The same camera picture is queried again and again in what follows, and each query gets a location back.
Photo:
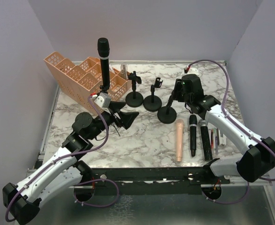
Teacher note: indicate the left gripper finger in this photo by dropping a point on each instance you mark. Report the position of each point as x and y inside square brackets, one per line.
[127, 118]
[115, 106]

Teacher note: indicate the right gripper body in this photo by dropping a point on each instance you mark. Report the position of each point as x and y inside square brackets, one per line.
[177, 91]

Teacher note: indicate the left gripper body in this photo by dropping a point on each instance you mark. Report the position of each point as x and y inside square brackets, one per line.
[116, 116]

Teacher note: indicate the black tripod mic stand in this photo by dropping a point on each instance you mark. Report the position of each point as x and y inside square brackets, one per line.
[103, 89]

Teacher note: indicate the black round-base stand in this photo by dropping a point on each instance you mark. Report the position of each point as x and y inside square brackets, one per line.
[167, 114]
[134, 99]
[153, 103]

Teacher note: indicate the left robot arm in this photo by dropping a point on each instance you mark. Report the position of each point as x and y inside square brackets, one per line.
[65, 168]

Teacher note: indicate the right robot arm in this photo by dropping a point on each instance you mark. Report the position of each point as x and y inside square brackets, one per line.
[258, 153]

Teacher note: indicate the black slim microphone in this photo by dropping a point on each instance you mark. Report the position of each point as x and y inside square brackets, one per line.
[193, 127]

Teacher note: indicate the beige microphone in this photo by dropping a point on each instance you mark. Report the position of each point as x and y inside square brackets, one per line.
[179, 139]

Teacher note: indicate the markers in organizer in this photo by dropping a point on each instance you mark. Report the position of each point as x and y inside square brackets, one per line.
[111, 69]

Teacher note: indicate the black microphone silver grille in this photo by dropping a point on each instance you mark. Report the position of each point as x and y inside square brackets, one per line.
[205, 140]

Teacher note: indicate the clear ruler in organizer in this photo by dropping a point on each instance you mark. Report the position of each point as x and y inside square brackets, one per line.
[123, 71]

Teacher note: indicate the peach plastic desk organizer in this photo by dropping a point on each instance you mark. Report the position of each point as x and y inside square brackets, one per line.
[80, 81]

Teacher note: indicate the pens in white packet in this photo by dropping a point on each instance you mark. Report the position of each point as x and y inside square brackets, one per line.
[217, 139]

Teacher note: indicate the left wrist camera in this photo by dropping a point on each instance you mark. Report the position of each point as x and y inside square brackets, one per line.
[102, 99]

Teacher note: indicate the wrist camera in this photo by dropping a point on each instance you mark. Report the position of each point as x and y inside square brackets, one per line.
[102, 99]
[191, 70]

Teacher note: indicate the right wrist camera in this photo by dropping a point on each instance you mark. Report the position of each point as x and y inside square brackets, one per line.
[191, 70]

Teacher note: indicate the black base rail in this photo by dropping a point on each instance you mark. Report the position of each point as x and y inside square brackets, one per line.
[154, 181]

